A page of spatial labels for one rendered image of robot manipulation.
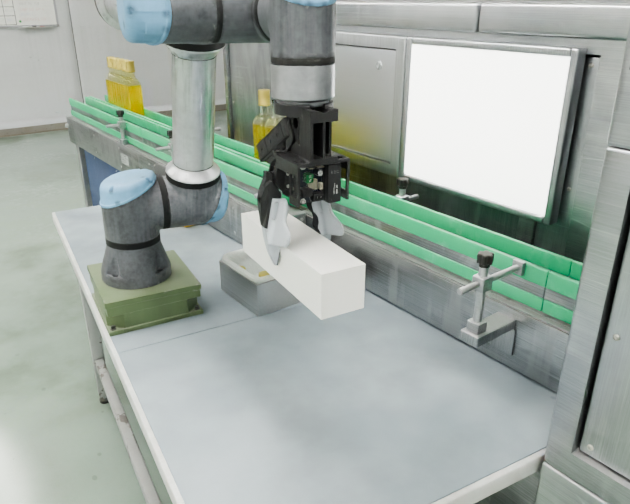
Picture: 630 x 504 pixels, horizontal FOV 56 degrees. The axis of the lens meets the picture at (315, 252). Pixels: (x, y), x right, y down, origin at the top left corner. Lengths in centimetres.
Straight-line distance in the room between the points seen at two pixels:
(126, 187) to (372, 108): 67
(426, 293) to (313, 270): 61
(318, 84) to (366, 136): 92
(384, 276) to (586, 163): 48
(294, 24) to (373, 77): 90
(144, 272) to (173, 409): 36
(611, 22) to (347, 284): 70
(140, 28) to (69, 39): 673
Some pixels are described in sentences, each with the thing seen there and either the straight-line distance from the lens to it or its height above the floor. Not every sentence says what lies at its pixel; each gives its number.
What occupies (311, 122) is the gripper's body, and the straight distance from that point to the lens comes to 68.
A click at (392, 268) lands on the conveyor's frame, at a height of 84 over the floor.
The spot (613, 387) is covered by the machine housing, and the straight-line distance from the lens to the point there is 90.
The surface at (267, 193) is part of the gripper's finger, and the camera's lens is 74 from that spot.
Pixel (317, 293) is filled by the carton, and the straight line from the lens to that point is 70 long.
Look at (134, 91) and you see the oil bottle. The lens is 265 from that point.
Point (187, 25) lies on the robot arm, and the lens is 74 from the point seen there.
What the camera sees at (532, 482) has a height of 33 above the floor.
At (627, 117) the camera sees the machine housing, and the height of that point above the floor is 128.
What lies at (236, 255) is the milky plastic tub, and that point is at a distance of 143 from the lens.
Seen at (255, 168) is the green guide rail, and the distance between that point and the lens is 173.
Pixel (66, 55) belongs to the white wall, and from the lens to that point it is 745.
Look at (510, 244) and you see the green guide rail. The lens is 123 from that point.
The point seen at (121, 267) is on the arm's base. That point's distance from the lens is 132.
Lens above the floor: 141
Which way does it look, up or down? 23 degrees down
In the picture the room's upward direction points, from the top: straight up
